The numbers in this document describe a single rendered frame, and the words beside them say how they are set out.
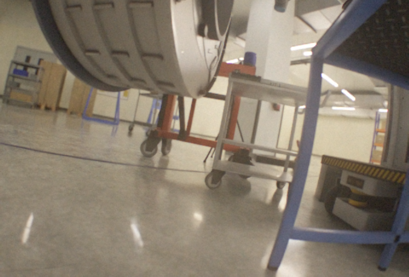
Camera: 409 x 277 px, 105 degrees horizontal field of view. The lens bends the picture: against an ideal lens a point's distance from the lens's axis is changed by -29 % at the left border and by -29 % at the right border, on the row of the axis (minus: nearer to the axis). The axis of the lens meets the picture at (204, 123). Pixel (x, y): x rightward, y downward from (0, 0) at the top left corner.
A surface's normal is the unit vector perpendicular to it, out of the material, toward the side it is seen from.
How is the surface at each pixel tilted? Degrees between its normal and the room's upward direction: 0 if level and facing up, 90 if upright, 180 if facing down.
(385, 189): 90
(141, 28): 149
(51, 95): 90
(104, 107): 90
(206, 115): 90
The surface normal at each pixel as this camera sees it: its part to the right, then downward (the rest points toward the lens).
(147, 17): -0.23, 0.79
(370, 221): -0.03, -0.04
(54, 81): 0.51, 0.07
